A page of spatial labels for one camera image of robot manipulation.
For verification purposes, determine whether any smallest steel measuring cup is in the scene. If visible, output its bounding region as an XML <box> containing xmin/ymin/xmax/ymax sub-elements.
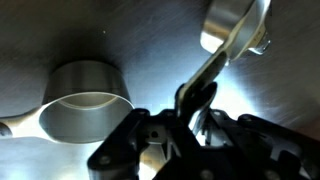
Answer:
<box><xmin>174</xmin><ymin>0</ymin><xmax>273</xmax><ymax>126</ymax></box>

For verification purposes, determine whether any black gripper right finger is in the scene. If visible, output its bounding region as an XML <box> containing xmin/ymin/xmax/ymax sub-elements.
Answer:
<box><xmin>203</xmin><ymin>109</ymin><xmax>320</xmax><ymax>180</ymax></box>

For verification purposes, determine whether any second largest steel measuring cup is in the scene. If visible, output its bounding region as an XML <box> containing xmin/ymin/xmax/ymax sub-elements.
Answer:
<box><xmin>0</xmin><ymin>59</ymin><xmax>135</xmax><ymax>145</ymax></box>

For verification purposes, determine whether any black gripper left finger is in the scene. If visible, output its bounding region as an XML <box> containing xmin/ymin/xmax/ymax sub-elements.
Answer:
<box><xmin>87</xmin><ymin>108</ymin><xmax>201</xmax><ymax>180</ymax></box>

